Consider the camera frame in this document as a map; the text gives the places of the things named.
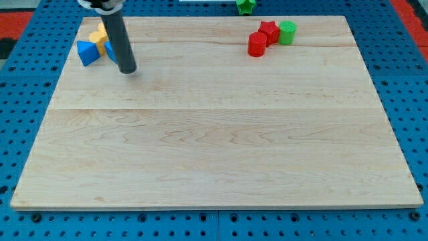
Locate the red star block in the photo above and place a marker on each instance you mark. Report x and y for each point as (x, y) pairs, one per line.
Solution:
(271, 31)

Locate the blue block behind stylus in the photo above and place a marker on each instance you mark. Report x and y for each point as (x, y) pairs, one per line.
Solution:
(110, 51)

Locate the blue triangular block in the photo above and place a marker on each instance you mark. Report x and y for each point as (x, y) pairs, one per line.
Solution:
(88, 52)

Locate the yellow hexagon block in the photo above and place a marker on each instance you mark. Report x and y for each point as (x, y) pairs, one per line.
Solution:
(99, 38)

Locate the green star block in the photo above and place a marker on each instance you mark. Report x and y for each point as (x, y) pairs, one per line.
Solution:
(245, 7)

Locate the dark grey cylindrical robot stylus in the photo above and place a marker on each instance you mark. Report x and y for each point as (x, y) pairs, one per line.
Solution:
(119, 40)

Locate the red cylinder block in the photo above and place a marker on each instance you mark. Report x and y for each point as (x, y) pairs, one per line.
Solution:
(256, 44)

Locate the yellow block at back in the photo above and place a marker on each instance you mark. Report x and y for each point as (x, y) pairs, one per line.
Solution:
(101, 27)

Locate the light wooden board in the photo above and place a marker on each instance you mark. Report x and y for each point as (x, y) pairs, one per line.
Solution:
(201, 125)

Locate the green cylinder block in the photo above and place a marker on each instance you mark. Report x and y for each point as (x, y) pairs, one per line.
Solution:
(287, 32)

